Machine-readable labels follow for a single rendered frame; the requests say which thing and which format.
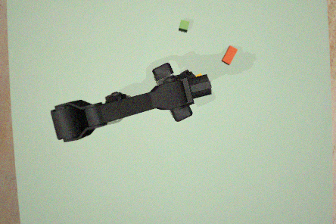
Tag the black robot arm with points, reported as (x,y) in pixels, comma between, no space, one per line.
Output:
(77,119)

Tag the small green block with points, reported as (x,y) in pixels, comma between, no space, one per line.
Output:
(184,25)

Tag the orange rectangular block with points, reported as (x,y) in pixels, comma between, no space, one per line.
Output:
(229,55)

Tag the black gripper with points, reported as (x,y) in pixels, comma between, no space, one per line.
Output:
(163,71)

